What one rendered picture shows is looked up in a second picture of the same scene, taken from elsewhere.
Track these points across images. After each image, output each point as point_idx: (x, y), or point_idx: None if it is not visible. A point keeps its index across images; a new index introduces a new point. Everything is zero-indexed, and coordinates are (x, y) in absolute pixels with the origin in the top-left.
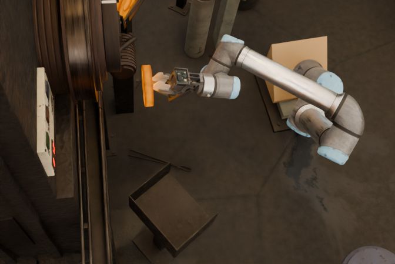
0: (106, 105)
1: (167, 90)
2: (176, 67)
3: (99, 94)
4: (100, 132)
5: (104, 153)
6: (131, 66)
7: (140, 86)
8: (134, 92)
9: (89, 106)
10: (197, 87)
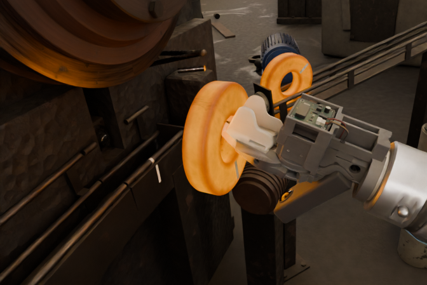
0: (242, 281)
1: (262, 152)
2: (307, 94)
3: (146, 165)
4: (81, 226)
5: (46, 278)
6: (267, 186)
7: (305, 274)
8: (293, 279)
9: (127, 188)
10: (366, 171)
